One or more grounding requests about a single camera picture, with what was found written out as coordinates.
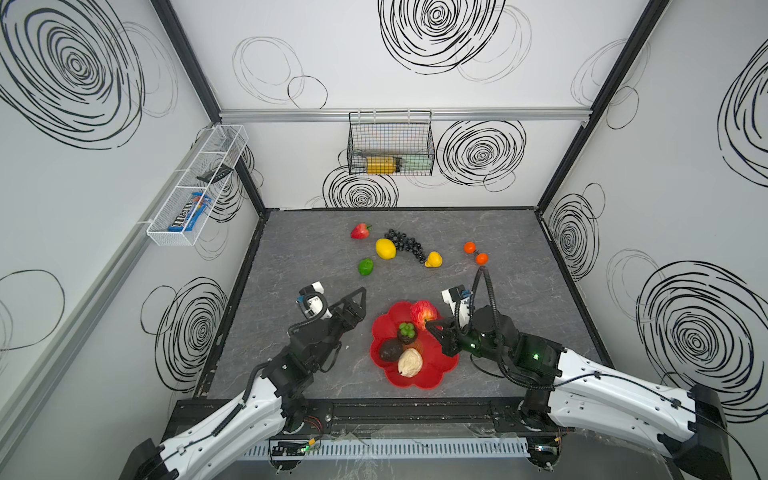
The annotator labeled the red apple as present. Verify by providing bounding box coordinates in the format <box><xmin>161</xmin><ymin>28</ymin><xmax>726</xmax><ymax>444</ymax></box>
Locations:
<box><xmin>410</xmin><ymin>300</ymin><xmax>440</xmax><ymax>331</ymax></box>

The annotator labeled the red flower-shaped fruit bowl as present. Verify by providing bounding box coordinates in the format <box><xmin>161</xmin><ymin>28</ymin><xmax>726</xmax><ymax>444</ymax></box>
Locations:
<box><xmin>369</xmin><ymin>300</ymin><xmax>459</xmax><ymax>390</ymax></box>

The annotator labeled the cream garlic bulb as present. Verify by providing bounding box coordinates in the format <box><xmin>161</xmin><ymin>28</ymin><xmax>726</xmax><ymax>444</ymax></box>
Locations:
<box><xmin>397</xmin><ymin>348</ymin><xmax>424</xmax><ymax>378</ymax></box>

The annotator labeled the dark avocado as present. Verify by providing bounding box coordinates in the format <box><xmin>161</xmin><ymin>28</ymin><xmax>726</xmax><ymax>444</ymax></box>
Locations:
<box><xmin>378</xmin><ymin>338</ymin><xmax>404</xmax><ymax>363</ymax></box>

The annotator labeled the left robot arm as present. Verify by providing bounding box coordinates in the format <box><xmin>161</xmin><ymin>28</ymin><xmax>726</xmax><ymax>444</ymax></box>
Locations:
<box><xmin>120</xmin><ymin>287</ymin><xmax>367</xmax><ymax>479</ymax></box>

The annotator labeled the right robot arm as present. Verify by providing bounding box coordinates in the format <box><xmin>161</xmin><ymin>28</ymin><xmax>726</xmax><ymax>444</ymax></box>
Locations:
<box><xmin>425</xmin><ymin>306</ymin><xmax>732</xmax><ymax>479</ymax></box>

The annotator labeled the green lime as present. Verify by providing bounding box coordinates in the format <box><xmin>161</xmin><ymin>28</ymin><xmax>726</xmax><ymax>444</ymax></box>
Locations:
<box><xmin>358</xmin><ymin>258</ymin><xmax>375</xmax><ymax>276</ymax></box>

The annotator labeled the small yellow pear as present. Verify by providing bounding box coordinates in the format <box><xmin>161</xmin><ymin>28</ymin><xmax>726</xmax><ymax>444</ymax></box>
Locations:
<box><xmin>424</xmin><ymin>251</ymin><xmax>443</xmax><ymax>268</ymax></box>

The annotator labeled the yellow lemon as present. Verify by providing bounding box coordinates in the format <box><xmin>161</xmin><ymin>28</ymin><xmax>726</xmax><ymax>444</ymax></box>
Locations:
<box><xmin>375</xmin><ymin>238</ymin><xmax>397</xmax><ymax>260</ymax></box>

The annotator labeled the red strawberry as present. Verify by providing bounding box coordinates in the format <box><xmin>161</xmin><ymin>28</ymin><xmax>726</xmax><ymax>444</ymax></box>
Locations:
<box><xmin>350</xmin><ymin>223</ymin><xmax>372</xmax><ymax>240</ymax></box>

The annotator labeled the dark grape bunch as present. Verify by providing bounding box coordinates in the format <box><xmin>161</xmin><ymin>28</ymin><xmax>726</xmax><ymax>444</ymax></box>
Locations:
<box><xmin>384</xmin><ymin>229</ymin><xmax>427</xmax><ymax>264</ymax></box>

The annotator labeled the green box in basket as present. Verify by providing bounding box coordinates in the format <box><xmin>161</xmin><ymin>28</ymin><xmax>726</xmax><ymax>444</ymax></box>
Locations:
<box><xmin>400</xmin><ymin>154</ymin><xmax>434</xmax><ymax>176</ymax></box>

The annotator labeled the blue candy packet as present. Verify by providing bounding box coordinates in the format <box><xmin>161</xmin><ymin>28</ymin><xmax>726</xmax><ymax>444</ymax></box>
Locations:
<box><xmin>167</xmin><ymin>192</ymin><xmax>211</xmax><ymax>233</ymax></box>

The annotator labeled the black remote control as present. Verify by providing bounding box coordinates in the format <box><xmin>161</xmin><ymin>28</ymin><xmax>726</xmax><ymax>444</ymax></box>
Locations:
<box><xmin>196</xmin><ymin>164</ymin><xmax>233</xmax><ymax>185</ymax></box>

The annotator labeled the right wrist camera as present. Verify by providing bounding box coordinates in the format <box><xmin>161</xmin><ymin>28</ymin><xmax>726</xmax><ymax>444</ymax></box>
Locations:
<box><xmin>441</xmin><ymin>285</ymin><xmax>473</xmax><ymax>323</ymax></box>

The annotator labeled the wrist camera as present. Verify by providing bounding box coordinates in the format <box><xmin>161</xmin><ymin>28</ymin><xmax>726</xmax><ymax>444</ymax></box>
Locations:
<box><xmin>441</xmin><ymin>285</ymin><xmax>473</xmax><ymax>323</ymax></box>
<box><xmin>297</xmin><ymin>282</ymin><xmax>328</xmax><ymax>320</ymax></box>

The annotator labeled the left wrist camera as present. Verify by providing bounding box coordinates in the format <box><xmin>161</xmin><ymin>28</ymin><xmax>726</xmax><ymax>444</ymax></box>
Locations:
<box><xmin>297</xmin><ymin>282</ymin><xmax>328</xmax><ymax>320</ymax></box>

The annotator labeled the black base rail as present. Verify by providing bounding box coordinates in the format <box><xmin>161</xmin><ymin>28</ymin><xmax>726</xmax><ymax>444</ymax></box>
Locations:
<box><xmin>161</xmin><ymin>394</ymin><xmax>652</xmax><ymax>436</ymax></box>

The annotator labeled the white slotted cable duct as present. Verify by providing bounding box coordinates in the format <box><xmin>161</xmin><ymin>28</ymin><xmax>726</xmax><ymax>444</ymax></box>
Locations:
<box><xmin>239</xmin><ymin>437</ymin><xmax>530</xmax><ymax>462</ymax></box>

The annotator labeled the black wire wall basket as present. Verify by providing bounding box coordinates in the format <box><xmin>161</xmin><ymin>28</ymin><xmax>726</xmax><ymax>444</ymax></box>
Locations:
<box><xmin>346</xmin><ymin>110</ymin><xmax>436</xmax><ymax>176</ymax></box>

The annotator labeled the white wire wall shelf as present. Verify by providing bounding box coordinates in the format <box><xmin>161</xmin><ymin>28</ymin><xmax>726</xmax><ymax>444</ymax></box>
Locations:
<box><xmin>146</xmin><ymin>124</ymin><xmax>248</xmax><ymax>247</ymax></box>

